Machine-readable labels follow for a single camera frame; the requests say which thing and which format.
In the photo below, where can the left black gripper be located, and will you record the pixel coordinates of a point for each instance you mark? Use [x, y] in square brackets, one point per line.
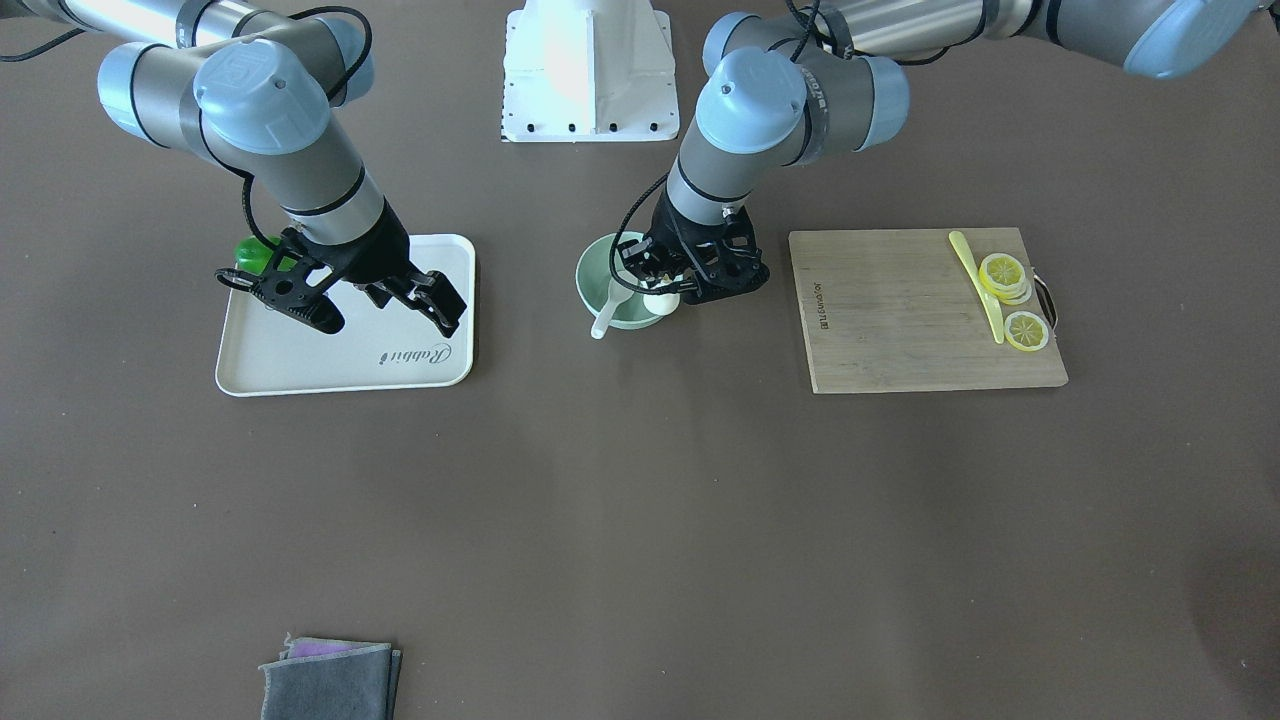
[668, 237]

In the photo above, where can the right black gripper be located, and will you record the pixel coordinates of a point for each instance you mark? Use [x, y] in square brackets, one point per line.
[377, 253]

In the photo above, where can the white ceramic spoon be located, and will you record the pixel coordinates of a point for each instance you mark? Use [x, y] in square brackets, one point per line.
[616, 294]

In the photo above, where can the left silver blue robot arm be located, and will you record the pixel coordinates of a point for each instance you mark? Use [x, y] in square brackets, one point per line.
[831, 78]

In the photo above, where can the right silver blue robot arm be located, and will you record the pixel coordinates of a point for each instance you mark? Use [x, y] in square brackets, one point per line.
[254, 92]

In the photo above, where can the mint green bowl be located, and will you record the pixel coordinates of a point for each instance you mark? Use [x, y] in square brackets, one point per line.
[592, 277]

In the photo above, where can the cream rabbit tray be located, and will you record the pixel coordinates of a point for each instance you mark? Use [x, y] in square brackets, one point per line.
[266, 353]

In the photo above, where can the green lime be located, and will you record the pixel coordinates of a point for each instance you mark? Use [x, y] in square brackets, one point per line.
[253, 255]

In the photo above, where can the wooden cutting board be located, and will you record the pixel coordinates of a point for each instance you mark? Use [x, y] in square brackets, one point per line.
[894, 311]

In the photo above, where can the yellow plastic knife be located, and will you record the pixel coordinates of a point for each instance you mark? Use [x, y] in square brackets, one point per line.
[989, 302]

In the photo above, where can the lemon slice stack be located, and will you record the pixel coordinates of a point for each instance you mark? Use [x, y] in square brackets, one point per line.
[1006, 278]

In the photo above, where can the lemon slice front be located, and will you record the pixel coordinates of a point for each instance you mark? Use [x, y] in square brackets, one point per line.
[1026, 331]

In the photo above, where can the grey folded cloth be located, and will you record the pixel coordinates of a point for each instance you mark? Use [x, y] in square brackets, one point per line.
[316, 678]

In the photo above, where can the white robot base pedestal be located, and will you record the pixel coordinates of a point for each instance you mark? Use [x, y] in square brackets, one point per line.
[588, 71]

